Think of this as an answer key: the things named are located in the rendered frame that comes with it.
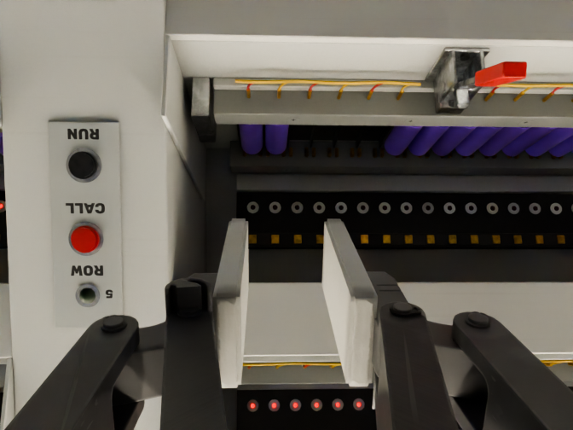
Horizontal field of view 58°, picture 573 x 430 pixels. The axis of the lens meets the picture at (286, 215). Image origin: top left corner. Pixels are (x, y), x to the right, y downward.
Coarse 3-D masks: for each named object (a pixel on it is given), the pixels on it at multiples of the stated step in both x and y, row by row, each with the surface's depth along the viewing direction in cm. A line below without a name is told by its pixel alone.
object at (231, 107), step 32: (224, 96) 35; (256, 96) 35; (288, 96) 35; (320, 96) 35; (352, 96) 35; (384, 96) 36; (416, 96) 36; (480, 96) 36; (512, 96) 36; (544, 96) 36
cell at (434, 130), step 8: (424, 128) 40; (432, 128) 39; (440, 128) 39; (448, 128) 39; (416, 136) 42; (424, 136) 41; (432, 136) 40; (440, 136) 40; (416, 144) 43; (424, 144) 42; (432, 144) 42; (416, 152) 44; (424, 152) 44
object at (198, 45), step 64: (192, 0) 30; (256, 0) 30; (320, 0) 31; (384, 0) 31; (448, 0) 31; (512, 0) 31; (192, 64) 33; (256, 64) 33; (320, 64) 33; (384, 64) 33; (192, 128) 39; (320, 192) 49; (384, 192) 49; (448, 192) 49; (512, 192) 49
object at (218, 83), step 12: (216, 84) 35; (228, 84) 35; (240, 84) 35; (252, 84) 35; (264, 84) 35; (276, 84) 35; (288, 84) 35; (300, 84) 35; (324, 84) 35; (336, 84) 35; (360, 84) 35; (372, 84) 35; (384, 84) 35; (396, 84) 35; (432, 84) 35
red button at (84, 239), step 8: (72, 232) 30; (80, 232) 30; (88, 232) 30; (96, 232) 30; (72, 240) 30; (80, 240) 30; (88, 240) 30; (96, 240) 30; (80, 248) 30; (88, 248) 30
